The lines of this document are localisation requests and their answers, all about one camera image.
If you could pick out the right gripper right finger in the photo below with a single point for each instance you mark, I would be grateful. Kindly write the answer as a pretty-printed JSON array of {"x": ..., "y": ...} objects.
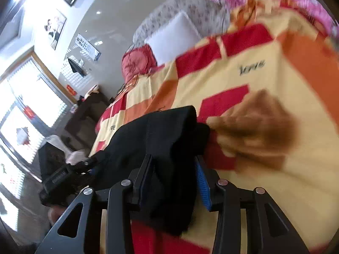
[{"x": 211, "y": 195}]

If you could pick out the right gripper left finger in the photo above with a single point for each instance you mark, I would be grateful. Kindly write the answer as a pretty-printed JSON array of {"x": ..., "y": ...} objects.
[{"x": 138, "y": 176}]

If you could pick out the black pants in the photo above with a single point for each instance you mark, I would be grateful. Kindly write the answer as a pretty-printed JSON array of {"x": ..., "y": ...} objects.
[{"x": 173, "y": 138}]

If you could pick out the person's left hand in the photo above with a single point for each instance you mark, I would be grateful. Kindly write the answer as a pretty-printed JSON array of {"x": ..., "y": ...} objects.
[{"x": 55, "y": 213}]

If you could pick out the dark wooden side table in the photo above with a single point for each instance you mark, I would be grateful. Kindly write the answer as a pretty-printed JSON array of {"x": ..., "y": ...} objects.
[{"x": 83, "y": 121}]

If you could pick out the red ruffled cushion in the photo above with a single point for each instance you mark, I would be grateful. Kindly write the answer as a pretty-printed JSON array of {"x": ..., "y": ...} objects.
[{"x": 138, "y": 61}]

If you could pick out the dark hanging cloth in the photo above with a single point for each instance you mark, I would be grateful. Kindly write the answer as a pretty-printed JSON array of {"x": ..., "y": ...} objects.
[{"x": 76, "y": 68}]

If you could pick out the white pillow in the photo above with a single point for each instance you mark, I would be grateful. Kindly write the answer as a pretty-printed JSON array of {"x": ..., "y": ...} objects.
[{"x": 173, "y": 39}]

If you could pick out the red yellow checked blanket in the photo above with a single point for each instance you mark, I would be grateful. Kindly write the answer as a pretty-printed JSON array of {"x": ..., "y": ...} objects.
[{"x": 268, "y": 89}]

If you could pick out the floral headboard cover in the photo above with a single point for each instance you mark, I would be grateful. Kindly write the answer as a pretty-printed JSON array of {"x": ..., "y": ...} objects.
[{"x": 209, "y": 18}]

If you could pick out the window with wooden frame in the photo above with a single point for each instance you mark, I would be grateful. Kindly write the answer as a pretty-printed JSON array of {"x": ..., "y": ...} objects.
[{"x": 33, "y": 107}]

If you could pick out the eye chart wall poster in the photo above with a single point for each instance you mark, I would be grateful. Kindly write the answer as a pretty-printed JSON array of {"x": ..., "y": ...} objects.
[{"x": 87, "y": 47}]

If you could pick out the wedding photo on wall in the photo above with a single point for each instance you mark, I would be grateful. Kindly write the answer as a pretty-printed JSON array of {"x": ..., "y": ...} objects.
[{"x": 53, "y": 27}]

